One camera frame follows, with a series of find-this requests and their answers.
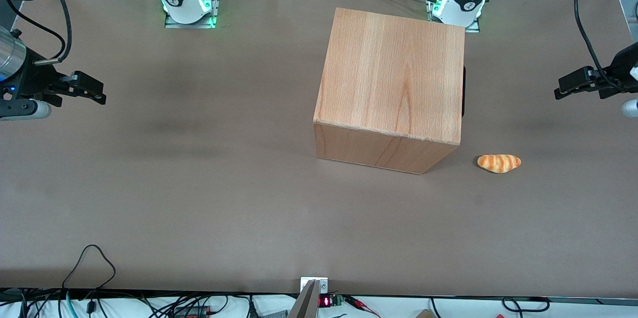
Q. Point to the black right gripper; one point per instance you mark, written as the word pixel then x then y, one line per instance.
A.
pixel 34 80

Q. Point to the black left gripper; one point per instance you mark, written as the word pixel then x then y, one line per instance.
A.
pixel 619 72

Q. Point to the wooden drawer cabinet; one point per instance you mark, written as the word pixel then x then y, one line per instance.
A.
pixel 389 74

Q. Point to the toy croissant bread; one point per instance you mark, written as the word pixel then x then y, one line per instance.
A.
pixel 498 163

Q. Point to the brown cardboard piece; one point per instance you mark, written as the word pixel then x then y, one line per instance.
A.
pixel 423 314

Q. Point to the red clip lead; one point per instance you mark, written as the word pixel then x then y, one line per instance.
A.
pixel 361 304

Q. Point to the red digit display module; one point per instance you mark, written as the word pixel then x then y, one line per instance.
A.
pixel 324 301

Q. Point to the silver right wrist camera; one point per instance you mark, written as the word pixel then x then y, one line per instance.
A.
pixel 25 110

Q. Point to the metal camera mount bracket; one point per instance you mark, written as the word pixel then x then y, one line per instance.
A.
pixel 306 303

